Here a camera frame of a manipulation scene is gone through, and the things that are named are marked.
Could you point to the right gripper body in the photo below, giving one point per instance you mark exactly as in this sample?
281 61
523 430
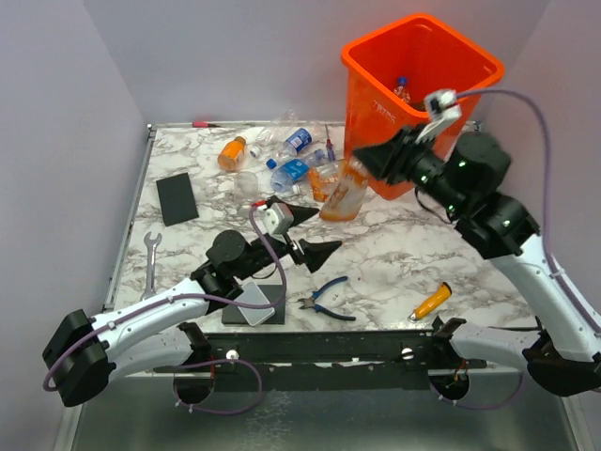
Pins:
423 165

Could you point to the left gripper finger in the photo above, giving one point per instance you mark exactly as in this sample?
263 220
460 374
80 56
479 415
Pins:
299 214
316 254

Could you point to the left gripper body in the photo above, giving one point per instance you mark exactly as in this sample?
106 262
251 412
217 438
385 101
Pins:
289 246

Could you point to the tall orange label bottle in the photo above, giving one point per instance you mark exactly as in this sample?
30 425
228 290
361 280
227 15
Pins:
345 201

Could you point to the large crushed orange bottle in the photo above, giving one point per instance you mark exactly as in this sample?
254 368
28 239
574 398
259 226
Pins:
324 178

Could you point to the clear plastic cup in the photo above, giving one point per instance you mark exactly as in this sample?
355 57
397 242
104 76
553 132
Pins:
245 191

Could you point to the blue pepsi bottle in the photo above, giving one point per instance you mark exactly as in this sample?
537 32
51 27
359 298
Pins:
401 90

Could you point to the small orange juice bottle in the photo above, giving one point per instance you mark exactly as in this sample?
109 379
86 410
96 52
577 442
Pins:
232 154

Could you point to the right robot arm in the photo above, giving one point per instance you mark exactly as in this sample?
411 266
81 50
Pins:
564 356

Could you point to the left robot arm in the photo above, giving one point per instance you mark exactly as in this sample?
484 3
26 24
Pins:
86 353

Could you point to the orange plastic bin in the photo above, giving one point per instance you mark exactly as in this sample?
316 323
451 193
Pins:
431 54

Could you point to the blue label water bottle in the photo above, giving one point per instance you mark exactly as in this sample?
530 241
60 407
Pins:
288 174

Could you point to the red screwdriver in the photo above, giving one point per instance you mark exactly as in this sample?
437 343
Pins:
329 146

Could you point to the blue label bottle top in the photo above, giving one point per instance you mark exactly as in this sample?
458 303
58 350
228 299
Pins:
294 144

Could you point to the white rounded box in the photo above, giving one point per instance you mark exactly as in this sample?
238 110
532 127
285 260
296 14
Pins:
254 305

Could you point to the clear crushed bottle back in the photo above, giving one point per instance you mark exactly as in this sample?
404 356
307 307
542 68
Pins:
279 128

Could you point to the black foam pad upper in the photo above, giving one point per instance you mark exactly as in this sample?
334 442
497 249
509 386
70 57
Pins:
177 200

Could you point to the red pen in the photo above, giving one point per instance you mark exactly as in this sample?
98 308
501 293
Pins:
204 125

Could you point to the silver wrench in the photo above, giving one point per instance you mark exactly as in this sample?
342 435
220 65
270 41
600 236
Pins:
151 247

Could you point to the blue handle pliers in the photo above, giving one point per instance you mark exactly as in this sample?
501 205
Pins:
319 302

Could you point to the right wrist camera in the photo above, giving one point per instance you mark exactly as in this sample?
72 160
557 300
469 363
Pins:
443 111

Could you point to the yellow handle utility knife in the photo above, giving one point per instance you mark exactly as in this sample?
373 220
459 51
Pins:
443 293

